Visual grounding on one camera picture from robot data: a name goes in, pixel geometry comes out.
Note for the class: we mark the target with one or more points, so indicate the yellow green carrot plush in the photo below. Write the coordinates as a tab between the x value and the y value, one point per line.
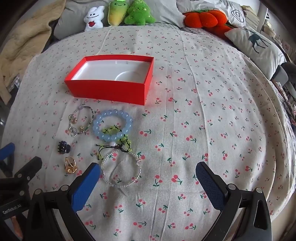
116	14

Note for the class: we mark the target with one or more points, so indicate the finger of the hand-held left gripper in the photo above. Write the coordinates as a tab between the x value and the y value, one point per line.
25	169
7	150

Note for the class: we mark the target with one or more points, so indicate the white deer-print pillow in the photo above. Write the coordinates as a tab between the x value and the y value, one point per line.
266	53

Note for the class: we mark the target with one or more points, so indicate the beige quilted blanket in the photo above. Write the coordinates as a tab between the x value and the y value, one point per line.
30	30

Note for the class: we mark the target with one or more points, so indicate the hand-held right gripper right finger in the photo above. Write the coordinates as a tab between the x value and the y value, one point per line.
209	185

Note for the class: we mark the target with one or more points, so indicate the grey pillow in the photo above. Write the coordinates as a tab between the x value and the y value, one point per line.
69	18

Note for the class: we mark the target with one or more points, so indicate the green tree plush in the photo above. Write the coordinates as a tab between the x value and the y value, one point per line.
137	14

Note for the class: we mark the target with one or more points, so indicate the cherry-print bed sheet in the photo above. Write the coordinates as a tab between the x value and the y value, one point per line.
185	115

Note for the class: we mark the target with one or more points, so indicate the orange pumpkin plush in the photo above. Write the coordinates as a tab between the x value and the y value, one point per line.
203	19
224	30

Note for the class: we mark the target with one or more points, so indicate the black hair claw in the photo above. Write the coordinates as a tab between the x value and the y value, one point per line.
62	147

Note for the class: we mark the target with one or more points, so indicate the red cardboard box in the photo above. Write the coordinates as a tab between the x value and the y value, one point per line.
104	92

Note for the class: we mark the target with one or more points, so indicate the white plush toy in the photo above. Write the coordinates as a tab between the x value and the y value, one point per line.
93	20

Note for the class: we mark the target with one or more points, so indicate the small silver gold clip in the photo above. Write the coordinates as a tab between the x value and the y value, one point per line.
74	131

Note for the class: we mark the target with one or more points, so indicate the gold hair clip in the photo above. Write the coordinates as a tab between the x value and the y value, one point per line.
70	165

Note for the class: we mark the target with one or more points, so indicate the white black-print pillow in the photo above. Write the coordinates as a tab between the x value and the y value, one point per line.
231	14

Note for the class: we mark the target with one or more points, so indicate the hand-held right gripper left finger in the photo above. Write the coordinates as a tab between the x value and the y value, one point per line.
84	187

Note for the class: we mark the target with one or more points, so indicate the dark grey chair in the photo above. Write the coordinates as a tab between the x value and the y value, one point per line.
281	76

